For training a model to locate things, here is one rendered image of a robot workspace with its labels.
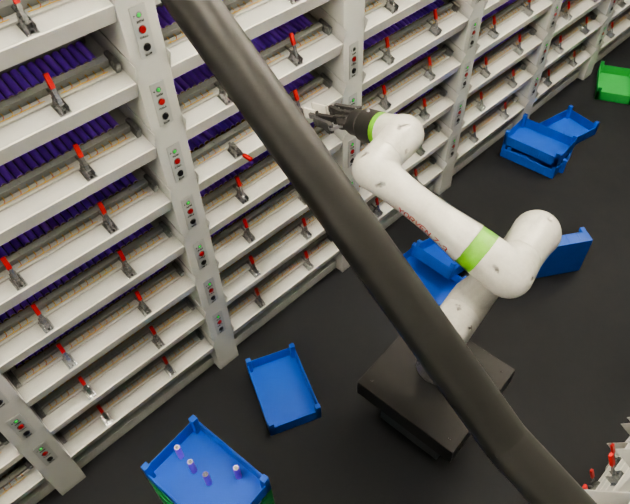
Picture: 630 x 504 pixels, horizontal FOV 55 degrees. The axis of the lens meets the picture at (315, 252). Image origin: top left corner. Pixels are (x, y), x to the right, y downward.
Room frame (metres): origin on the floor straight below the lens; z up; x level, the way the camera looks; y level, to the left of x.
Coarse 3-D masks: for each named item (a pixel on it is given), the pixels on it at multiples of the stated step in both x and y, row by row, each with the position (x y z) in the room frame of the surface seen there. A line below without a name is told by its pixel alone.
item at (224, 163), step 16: (336, 80) 1.74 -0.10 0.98; (304, 96) 1.69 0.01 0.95; (320, 96) 1.70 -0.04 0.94; (336, 96) 1.71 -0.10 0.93; (224, 144) 1.46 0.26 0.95; (240, 144) 1.47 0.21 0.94; (256, 144) 1.48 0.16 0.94; (208, 160) 1.40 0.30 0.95; (224, 160) 1.41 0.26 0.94; (240, 160) 1.42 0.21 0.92; (208, 176) 1.34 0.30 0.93; (224, 176) 1.39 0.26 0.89
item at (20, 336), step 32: (160, 224) 1.29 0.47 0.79; (96, 256) 1.17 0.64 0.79; (128, 256) 1.20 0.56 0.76; (160, 256) 1.20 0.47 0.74; (64, 288) 1.06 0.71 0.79; (96, 288) 1.09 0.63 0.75; (128, 288) 1.12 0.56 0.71; (0, 320) 0.96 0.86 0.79; (32, 320) 0.97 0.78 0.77; (64, 320) 0.99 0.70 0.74; (0, 352) 0.89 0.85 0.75; (32, 352) 0.91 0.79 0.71
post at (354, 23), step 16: (336, 0) 1.74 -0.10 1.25; (352, 0) 1.74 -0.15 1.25; (336, 16) 1.74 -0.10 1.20; (352, 16) 1.74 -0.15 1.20; (352, 32) 1.75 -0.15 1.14; (336, 64) 1.74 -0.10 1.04; (352, 80) 1.75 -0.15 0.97; (336, 160) 1.74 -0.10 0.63; (352, 176) 1.75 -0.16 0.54; (336, 256) 1.75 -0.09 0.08
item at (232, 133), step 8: (312, 80) 1.74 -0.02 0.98; (320, 80) 1.74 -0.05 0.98; (304, 88) 1.70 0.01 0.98; (312, 88) 1.72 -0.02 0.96; (232, 128) 1.50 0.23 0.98; (240, 128) 1.51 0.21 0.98; (248, 128) 1.53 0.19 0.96; (224, 136) 1.47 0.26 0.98; (232, 136) 1.48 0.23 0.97; (208, 144) 1.43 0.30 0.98; (216, 144) 1.44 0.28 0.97; (192, 152) 1.40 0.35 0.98; (200, 152) 1.40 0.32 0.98; (208, 152) 1.42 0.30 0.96; (192, 160) 1.38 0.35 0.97
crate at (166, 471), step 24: (192, 432) 0.80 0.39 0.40; (168, 456) 0.73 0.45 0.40; (192, 456) 0.72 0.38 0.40; (216, 456) 0.72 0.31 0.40; (240, 456) 0.70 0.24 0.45; (168, 480) 0.66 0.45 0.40; (192, 480) 0.65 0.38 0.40; (216, 480) 0.65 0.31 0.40; (240, 480) 0.65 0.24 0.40; (264, 480) 0.61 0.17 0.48
